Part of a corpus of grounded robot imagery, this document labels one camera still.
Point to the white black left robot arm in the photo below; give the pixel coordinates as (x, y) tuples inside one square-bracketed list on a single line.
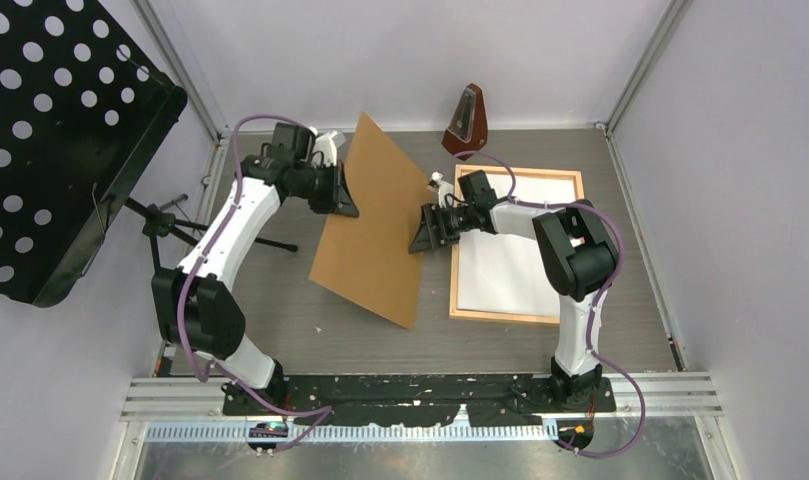
[(195, 307)]

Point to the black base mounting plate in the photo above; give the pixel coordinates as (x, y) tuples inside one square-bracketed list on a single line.
[(413, 400)]

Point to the black perforated music stand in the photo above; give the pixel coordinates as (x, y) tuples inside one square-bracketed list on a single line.
[(83, 111)]

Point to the aluminium rail front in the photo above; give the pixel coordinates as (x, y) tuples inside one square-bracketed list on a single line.
[(178, 410)]

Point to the brown cardboard backing board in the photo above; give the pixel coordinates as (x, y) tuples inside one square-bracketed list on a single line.
[(366, 260)]

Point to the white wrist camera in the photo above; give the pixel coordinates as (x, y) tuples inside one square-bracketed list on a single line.
[(325, 149), (443, 190)]

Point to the landscape photo print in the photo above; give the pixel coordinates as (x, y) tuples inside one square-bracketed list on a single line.
[(510, 272)]

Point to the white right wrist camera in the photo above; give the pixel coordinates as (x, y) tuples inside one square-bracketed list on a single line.
[(443, 190)]

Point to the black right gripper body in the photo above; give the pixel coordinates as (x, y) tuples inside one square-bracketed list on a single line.
[(457, 220)]

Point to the light wooden picture frame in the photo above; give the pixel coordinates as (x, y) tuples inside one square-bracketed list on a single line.
[(454, 291)]

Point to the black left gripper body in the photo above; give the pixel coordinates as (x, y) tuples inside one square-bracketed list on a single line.
[(315, 185)]

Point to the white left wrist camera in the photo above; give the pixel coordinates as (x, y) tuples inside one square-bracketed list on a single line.
[(325, 149)]

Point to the brown wooden metronome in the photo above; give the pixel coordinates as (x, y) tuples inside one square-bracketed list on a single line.
[(468, 130)]

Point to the black tripod stand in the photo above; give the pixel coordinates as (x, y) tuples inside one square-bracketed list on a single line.
[(179, 228)]

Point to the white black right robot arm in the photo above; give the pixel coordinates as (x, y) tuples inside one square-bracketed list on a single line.
[(579, 256)]

